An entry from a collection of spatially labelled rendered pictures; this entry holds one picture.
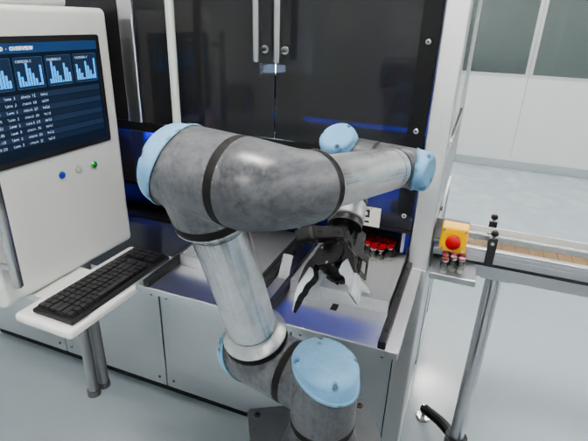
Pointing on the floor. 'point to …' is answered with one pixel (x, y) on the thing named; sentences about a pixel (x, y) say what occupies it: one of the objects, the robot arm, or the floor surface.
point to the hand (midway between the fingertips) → (320, 307)
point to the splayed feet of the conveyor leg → (434, 420)
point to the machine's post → (453, 28)
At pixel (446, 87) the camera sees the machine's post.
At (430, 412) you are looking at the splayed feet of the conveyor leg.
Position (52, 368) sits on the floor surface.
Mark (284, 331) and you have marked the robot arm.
